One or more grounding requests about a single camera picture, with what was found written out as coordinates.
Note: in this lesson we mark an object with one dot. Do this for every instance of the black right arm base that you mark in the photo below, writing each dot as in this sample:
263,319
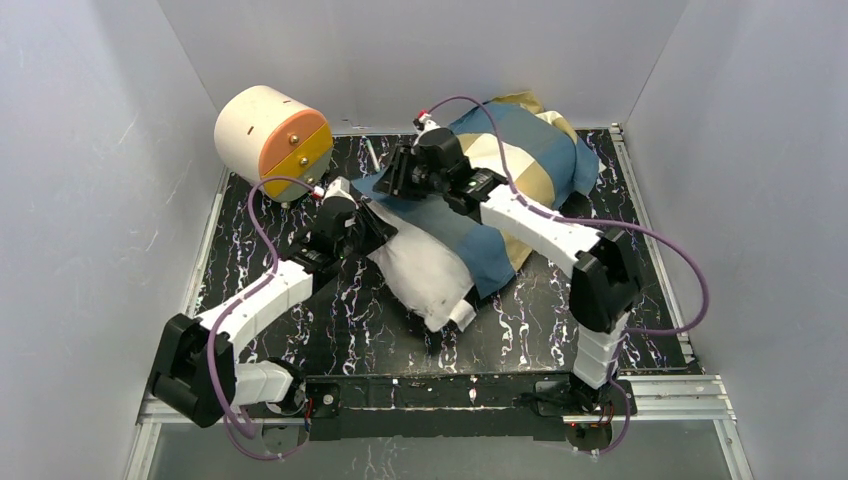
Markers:
583,407

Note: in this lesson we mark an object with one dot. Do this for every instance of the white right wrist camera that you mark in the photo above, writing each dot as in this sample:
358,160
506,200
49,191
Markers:
424,123

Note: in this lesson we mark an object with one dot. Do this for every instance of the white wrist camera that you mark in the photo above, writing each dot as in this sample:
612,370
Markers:
337,196
424,123

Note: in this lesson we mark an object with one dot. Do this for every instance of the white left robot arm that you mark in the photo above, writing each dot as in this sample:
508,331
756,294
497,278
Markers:
196,369

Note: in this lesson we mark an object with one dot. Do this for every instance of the round cream drawer cabinet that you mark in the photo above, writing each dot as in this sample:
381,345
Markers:
262,133

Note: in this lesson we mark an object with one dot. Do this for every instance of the blue beige white pillowcase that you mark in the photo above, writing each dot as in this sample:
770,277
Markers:
541,155

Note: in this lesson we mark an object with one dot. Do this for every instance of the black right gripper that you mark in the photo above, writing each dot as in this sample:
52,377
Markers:
395,177

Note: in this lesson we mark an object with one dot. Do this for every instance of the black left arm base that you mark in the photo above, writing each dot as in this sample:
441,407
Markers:
286,426

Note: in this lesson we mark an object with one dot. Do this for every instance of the aluminium table frame rail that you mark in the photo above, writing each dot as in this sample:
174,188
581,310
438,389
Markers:
375,371

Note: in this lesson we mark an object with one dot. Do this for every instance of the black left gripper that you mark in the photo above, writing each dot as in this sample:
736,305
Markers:
370,224

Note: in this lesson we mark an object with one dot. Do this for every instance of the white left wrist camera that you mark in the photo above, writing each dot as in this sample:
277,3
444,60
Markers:
337,196

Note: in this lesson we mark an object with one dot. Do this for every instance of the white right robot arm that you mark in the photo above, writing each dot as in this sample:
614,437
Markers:
605,280

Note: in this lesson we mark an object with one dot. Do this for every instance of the white pillow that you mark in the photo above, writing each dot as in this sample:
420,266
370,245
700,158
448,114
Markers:
423,274

